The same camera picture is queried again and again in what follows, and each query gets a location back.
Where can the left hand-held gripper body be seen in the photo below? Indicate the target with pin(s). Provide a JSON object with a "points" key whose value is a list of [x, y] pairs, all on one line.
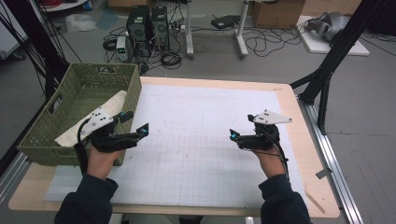
{"points": [[109, 143]]}

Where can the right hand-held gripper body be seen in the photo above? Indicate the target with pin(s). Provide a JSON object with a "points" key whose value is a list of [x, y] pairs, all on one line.
{"points": [[261, 141]]}

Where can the cream egg print cloth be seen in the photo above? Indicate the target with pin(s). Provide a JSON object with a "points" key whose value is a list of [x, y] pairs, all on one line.
{"points": [[115, 104]]}

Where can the green woven basket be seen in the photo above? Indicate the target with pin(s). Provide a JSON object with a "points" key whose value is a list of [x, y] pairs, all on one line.
{"points": [[90, 81]]}

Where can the person's left hand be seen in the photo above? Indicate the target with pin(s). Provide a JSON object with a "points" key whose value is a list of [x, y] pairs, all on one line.
{"points": [[101, 165]]}

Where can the person's right hand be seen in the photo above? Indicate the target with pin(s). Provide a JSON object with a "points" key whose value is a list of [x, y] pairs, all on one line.
{"points": [[272, 165]]}

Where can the white grid mat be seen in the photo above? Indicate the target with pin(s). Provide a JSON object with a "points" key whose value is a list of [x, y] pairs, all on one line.
{"points": [[202, 102]]}

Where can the grey tape piece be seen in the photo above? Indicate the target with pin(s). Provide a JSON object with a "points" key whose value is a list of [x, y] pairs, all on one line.
{"points": [[323, 173]]}

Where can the small white power supply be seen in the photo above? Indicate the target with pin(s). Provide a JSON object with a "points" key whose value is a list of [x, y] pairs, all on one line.
{"points": [[121, 46]]}

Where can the thin wooden stick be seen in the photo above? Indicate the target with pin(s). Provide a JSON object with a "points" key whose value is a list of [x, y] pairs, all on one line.
{"points": [[314, 201]]}

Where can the white desk leg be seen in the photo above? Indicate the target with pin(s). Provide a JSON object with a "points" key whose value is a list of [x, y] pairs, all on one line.
{"points": [[241, 31], [189, 28]]}

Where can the black computer tower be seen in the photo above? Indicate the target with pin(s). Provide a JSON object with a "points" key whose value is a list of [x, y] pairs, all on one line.
{"points": [[160, 28], [138, 28]]}

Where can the white floor board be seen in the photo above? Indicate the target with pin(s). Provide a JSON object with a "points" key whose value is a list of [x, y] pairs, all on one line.
{"points": [[317, 46]]}

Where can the black flat device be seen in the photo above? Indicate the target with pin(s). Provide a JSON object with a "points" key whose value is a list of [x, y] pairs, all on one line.
{"points": [[225, 21]]}

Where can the clear plastic bag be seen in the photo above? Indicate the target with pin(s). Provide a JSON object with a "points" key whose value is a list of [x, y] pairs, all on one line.
{"points": [[79, 22]]}

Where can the brown cardboard box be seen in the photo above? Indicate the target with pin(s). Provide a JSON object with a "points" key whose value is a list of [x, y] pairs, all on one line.
{"points": [[277, 14]]}

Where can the black metal stand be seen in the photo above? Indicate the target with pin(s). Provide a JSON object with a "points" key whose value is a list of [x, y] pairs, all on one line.
{"points": [[34, 31], [339, 46]]}

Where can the grey headset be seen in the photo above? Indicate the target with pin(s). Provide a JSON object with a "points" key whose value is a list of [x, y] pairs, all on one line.
{"points": [[333, 25]]}

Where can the aluminium rail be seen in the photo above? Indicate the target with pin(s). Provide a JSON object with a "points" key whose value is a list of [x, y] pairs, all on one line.
{"points": [[12, 177], [330, 155]]}

